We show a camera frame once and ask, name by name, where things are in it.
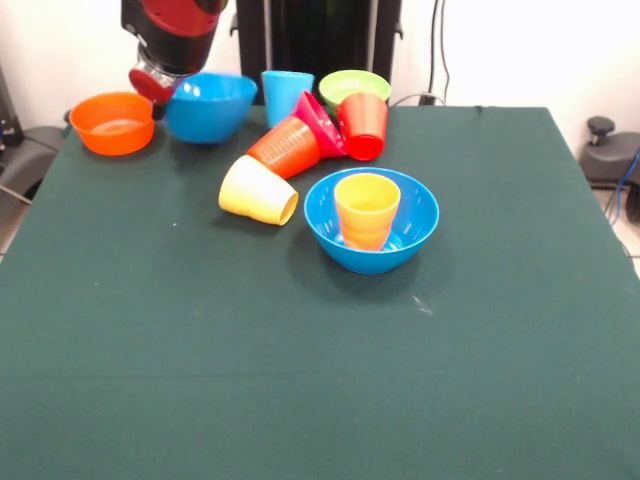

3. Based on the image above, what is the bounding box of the dark green tablecloth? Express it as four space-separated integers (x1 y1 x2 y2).
0 102 640 480

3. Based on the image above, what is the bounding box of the blue cup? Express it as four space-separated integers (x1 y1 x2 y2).
260 70 316 130

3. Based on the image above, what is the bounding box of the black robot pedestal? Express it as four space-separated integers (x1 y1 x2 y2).
219 0 407 107

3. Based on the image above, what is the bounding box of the yellow cup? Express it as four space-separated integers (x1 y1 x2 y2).
217 154 300 227

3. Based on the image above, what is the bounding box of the red cup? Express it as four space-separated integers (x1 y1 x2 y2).
337 92 390 162

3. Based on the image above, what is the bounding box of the large blue bowl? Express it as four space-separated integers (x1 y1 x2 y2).
164 72 259 146
303 167 441 275

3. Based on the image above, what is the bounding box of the orange bowl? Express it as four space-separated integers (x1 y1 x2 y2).
68 91 157 157

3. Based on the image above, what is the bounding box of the grey pedestal foot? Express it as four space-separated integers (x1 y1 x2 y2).
0 107 81 201
579 116 640 189

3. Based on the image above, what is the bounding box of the pink bowl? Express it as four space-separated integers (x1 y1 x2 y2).
292 90 349 160

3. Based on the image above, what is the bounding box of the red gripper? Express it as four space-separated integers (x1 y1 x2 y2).
127 60 187 122

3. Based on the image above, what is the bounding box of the light orange cup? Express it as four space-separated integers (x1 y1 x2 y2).
333 173 402 251

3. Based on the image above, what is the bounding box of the green bowl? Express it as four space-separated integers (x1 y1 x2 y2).
317 69 392 107

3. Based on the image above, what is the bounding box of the black hanging cable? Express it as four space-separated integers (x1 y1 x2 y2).
389 0 454 107

